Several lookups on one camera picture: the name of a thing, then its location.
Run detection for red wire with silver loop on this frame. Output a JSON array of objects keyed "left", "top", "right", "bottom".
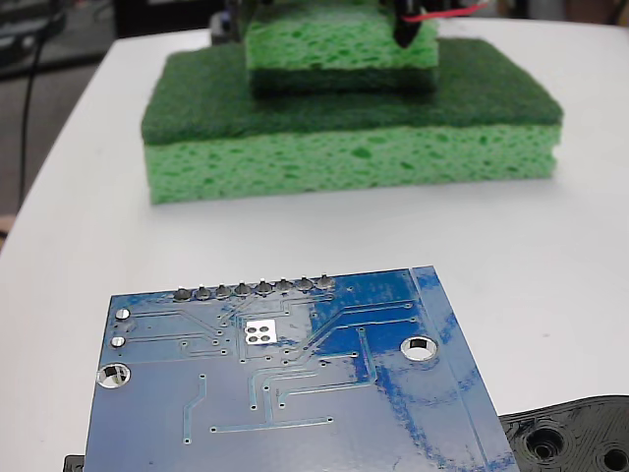
[{"left": 400, "top": 1, "right": 492, "bottom": 24}]

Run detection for blue circuit board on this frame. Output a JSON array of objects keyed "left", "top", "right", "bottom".
[{"left": 84, "top": 265, "right": 521, "bottom": 472}]

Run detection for small green scouring sponge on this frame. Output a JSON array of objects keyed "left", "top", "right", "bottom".
[{"left": 244, "top": 0, "right": 440, "bottom": 99}]

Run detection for large green scouring sponge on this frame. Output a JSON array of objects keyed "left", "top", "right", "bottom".
[{"left": 140, "top": 37, "right": 565, "bottom": 207}]

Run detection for black background equipment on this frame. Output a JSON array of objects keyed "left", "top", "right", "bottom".
[{"left": 0, "top": 0, "right": 68, "bottom": 80}]

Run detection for thin black cable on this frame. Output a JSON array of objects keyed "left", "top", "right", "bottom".
[{"left": 19, "top": 9, "right": 58, "bottom": 203}]

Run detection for black plastic holder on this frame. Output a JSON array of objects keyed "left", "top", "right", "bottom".
[{"left": 62, "top": 392, "right": 629, "bottom": 472}]

